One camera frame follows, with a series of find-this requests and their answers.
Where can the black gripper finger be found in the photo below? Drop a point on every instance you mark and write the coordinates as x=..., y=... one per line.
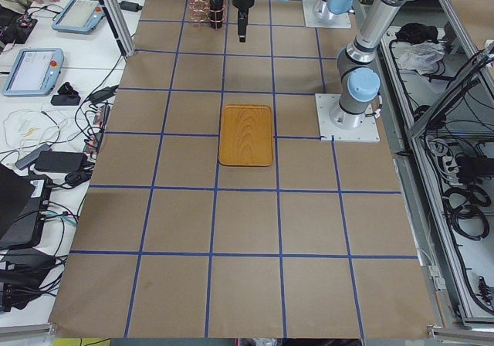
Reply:
x=242, y=24

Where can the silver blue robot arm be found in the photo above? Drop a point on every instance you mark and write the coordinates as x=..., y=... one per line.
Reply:
x=326, y=9
x=360, y=84

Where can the dark wine bottle in basket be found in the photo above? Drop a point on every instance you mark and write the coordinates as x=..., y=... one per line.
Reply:
x=217, y=6

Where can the wooden rectangular tray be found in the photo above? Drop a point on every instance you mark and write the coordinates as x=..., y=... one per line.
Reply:
x=246, y=135

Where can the blue teach pendant upper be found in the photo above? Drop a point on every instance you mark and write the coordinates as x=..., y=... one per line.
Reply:
x=78, y=16

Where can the blue teach pendant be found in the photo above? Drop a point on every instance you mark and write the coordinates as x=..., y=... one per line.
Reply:
x=34, y=72
x=78, y=16

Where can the white crumpled cloth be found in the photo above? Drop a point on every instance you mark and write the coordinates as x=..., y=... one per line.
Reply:
x=422, y=58

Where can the black small device on desk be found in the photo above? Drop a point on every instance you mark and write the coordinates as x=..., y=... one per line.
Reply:
x=66, y=96

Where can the blue teach pendant lower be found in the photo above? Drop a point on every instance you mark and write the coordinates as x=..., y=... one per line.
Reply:
x=34, y=72

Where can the black power adapter brick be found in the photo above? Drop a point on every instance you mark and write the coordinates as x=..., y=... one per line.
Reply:
x=59, y=161

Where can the black laptop computer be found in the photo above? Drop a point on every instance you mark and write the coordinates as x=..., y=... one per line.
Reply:
x=24, y=199

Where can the copper wire wine basket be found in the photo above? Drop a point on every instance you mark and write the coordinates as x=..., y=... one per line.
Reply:
x=199, y=11

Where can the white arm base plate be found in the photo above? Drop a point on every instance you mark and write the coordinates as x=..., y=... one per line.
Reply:
x=337, y=125
x=311, y=21

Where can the aluminium frame post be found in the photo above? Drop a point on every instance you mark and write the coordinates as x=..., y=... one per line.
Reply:
x=118, y=27

